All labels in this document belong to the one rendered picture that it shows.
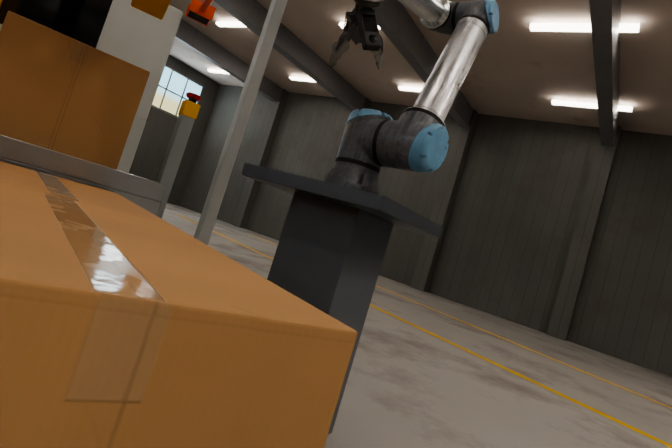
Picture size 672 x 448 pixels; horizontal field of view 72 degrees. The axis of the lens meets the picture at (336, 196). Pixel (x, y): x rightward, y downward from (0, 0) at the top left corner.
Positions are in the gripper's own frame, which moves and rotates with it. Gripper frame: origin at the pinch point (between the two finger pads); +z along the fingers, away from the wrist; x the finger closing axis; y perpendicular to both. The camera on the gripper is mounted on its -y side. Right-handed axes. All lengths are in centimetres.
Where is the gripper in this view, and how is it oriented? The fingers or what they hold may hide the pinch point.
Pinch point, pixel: (355, 70)
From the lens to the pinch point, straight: 138.3
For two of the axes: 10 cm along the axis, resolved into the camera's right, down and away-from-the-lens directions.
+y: -2.2, -6.9, 6.9
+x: -9.6, 0.4, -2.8
